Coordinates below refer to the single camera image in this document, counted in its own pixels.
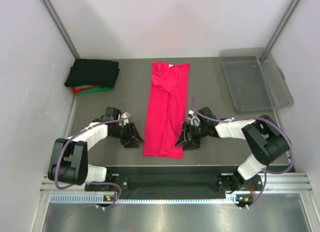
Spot right corner frame post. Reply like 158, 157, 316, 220
259, 0, 302, 64

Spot folded red t shirt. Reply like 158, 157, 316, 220
72, 85, 101, 94

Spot folded green t shirt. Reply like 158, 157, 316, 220
76, 87, 111, 95

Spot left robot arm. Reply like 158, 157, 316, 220
47, 107, 144, 190

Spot left corner frame post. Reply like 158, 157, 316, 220
40, 0, 80, 59

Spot pink t shirt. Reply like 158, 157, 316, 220
142, 62, 190, 159

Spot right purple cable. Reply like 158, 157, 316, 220
190, 96, 294, 209

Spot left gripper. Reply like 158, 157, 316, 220
110, 121, 145, 148

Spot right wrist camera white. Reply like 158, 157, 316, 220
187, 110, 201, 127

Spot aluminium frame rail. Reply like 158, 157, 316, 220
39, 173, 314, 192

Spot folded black t shirt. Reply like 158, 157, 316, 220
64, 59, 120, 88

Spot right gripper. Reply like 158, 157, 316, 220
175, 122, 209, 151

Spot corner frame post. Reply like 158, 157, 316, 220
259, 0, 302, 64
40, 0, 80, 59

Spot clear plastic bin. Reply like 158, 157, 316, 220
219, 48, 294, 113

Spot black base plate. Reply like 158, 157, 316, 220
84, 165, 263, 199

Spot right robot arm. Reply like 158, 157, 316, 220
175, 107, 292, 193

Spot grey cable duct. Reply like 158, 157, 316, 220
50, 193, 252, 204

